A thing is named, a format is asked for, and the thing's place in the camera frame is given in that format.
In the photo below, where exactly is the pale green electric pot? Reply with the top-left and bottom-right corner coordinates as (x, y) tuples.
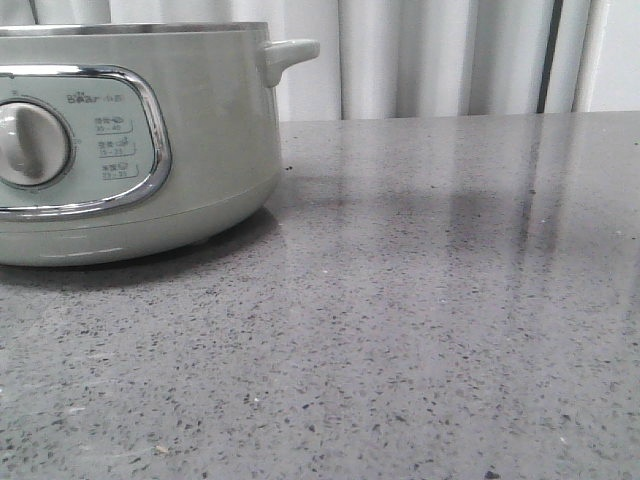
(1, 22), (320, 266)

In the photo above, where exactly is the grey pot control knob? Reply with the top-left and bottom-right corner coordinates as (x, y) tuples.
(1, 102), (71, 187)

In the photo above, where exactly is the white pleated curtain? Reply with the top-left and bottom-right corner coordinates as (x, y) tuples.
(1, 1), (639, 120)

